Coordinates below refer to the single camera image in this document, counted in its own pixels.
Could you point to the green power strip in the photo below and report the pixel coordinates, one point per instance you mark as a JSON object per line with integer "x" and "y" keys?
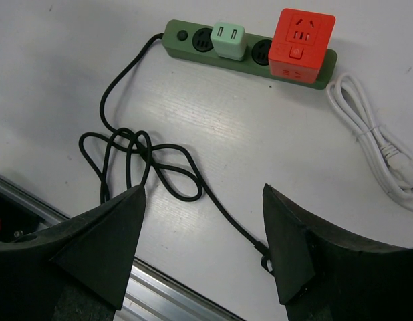
{"x": 191, "y": 41}

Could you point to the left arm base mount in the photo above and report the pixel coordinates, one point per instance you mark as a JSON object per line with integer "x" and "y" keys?
{"x": 15, "y": 221}

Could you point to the aluminium front rail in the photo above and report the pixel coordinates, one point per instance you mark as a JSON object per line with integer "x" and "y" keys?
{"x": 150, "y": 295}

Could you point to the green wall charger plug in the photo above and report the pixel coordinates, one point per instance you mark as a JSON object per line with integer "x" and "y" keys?
{"x": 229, "y": 40}

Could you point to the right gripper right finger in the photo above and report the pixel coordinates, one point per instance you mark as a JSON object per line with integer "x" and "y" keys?
{"x": 324, "y": 272}

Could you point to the red cube socket adapter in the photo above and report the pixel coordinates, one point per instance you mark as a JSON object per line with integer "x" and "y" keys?
{"x": 300, "y": 44}

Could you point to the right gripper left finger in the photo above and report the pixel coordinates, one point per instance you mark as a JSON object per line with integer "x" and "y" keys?
{"x": 77, "y": 269}

